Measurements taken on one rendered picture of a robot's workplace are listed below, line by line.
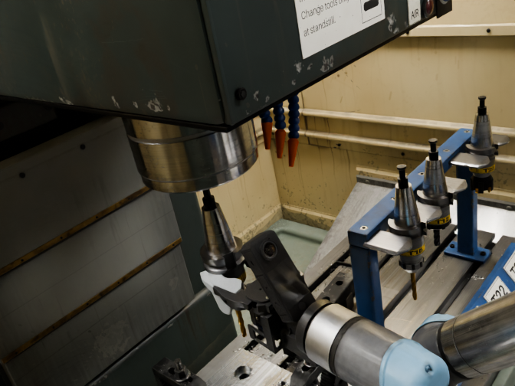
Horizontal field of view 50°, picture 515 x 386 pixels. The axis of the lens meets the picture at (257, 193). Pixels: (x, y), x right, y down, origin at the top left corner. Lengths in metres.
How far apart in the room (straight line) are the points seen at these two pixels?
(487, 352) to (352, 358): 0.16
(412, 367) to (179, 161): 0.34
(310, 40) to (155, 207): 0.79
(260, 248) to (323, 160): 1.34
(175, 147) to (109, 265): 0.62
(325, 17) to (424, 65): 1.11
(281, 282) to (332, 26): 0.31
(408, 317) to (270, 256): 0.63
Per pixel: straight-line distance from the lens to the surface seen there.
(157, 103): 0.52
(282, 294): 0.68
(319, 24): 0.55
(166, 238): 1.30
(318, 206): 2.11
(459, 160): 1.18
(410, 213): 0.94
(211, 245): 0.77
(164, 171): 0.66
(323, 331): 0.65
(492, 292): 1.26
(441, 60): 1.63
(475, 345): 0.71
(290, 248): 2.11
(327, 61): 0.57
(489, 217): 1.72
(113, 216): 1.19
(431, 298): 1.31
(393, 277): 1.37
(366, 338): 0.63
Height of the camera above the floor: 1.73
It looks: 27 degrees down
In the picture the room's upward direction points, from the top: 12 degrees counter-clockwise
